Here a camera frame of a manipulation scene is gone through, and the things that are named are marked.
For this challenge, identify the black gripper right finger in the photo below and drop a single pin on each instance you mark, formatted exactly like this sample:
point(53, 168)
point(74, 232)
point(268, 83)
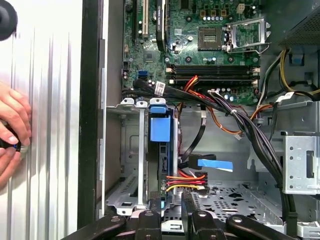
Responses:
point(202, 227)

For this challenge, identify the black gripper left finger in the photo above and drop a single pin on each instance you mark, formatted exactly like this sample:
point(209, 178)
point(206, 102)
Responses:
point(148, 225)

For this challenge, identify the hard disk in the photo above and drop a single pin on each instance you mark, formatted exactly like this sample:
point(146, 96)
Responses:
point(160, 130)

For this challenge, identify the small round black tool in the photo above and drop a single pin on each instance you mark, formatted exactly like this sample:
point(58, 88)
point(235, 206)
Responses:
point(7, 143)

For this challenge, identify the metal disk bay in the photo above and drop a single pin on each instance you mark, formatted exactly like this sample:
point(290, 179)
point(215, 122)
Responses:
point(141, 150)

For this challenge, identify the black RAM slot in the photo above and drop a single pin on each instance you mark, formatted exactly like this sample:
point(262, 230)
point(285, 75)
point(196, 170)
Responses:
point(212, 67)
point(212, 76)
point(225, 82)
point(212, 71)

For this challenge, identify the black expansion slot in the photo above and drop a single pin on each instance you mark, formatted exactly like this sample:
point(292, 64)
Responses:
point(135, 20)

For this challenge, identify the white expansion slot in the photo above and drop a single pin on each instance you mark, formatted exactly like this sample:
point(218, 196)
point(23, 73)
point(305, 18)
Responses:
point(145, 17)

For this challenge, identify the person's hand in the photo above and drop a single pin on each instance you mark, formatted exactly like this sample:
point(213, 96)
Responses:
point(15, 112)

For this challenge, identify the metal drive cage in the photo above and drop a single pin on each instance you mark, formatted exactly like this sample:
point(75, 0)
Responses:
point(297, 162)

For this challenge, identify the black PC case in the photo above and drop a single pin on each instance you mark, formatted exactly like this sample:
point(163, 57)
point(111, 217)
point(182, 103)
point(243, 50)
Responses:
point(87, 125)

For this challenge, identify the locking lever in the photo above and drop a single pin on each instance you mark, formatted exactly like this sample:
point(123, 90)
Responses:
point(247, 51)

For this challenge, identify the green motherboard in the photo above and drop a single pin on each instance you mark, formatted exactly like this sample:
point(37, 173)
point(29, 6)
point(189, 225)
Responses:
point(185, 45)

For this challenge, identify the CPU socket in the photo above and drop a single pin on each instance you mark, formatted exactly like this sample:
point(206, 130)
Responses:
point(210, 38)

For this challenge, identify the black graphics card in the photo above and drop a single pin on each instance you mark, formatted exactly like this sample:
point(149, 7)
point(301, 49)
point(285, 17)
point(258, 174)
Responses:
point(160, 25)

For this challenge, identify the metal socket cover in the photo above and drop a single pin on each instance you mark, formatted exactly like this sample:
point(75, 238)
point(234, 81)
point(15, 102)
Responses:
point(247, 20)

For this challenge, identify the grey power supply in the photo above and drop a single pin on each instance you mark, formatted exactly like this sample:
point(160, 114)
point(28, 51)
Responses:
point(300, 32)

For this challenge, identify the black round knob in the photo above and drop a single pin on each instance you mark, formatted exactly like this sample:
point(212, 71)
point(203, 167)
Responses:
point(6, 20)

